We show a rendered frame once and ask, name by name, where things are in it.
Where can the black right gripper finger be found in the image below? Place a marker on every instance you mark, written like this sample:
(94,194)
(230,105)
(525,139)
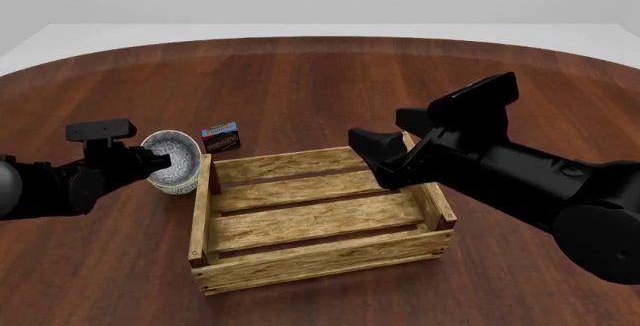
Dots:
(375,146)
(412,118)

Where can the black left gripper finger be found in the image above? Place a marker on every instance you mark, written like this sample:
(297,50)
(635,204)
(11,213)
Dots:
(159,161)

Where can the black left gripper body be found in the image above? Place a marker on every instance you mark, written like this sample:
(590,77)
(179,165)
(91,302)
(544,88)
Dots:
(131,164)

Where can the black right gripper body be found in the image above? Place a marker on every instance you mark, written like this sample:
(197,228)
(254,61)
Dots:
(410,168)

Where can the grey speckled patterned bowl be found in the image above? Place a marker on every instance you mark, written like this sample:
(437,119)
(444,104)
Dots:
(181,176)

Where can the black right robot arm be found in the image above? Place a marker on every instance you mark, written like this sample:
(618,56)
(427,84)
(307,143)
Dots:
(550,187)

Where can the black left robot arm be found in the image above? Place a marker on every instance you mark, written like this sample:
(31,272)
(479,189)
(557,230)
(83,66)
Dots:
(45,191)

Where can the wooden slat tray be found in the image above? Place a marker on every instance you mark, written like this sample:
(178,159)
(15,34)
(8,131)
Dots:
(310,221)

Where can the small printed food box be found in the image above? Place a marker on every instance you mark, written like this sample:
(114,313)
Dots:
(221,139)

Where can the left camera plate on stalk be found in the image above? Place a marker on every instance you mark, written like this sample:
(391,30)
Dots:
(100,129)

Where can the camera plate on stalk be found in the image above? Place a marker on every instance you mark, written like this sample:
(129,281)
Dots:
(475,97)
(100,129)

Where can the right camera plate on stalk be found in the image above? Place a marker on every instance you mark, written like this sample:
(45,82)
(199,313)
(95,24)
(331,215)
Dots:
(475,97)

